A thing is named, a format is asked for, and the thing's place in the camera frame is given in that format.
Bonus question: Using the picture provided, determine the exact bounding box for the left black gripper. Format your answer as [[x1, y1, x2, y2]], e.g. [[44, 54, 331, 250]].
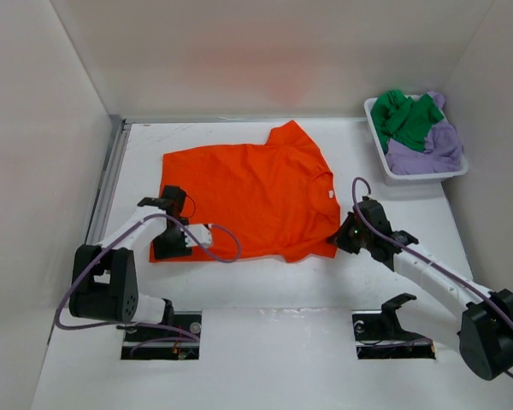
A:
[[153, 221, 193, 261]]

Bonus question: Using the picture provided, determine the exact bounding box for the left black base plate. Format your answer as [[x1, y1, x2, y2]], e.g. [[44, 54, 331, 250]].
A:
[[118, 311, 203, 361]]

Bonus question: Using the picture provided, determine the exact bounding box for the lavender t-shirt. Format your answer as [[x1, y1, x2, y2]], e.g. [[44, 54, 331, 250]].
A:
[[384, 91, 463, 175]]

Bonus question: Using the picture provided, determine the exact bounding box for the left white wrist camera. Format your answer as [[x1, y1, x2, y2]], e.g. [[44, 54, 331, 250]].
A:
[[181, 224, 213, 248]]

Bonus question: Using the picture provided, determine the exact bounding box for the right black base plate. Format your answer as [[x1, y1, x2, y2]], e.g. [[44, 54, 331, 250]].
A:
[[351, 293, 436, 360]]

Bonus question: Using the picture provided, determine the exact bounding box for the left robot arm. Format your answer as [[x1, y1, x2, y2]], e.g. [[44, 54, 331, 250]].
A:
[[68, 185, 192, 341]]

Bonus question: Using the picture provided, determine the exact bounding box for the orange t-shirt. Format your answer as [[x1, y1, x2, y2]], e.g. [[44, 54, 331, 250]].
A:
[[160, 120, 340, 263]]

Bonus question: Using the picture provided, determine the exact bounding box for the white plastic bin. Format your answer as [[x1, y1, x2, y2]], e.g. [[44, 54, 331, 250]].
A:
[[363, 97, 469, 186]]

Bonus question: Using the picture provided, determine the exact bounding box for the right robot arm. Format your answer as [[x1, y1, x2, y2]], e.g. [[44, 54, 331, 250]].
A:
[[327, 196, 513, 381]]

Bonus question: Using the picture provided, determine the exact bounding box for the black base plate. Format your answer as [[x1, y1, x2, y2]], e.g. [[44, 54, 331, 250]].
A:
[[351, 293, 436, 360], [118, 311, 203, 361]]

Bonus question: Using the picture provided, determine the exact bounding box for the aluminium rail left edge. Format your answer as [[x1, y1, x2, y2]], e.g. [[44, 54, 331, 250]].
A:
[[83, 114, 132, 244]]

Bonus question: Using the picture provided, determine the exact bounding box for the green t-shirt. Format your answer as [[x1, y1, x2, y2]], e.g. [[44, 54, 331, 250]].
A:
[[370, 90, 444, 154]]

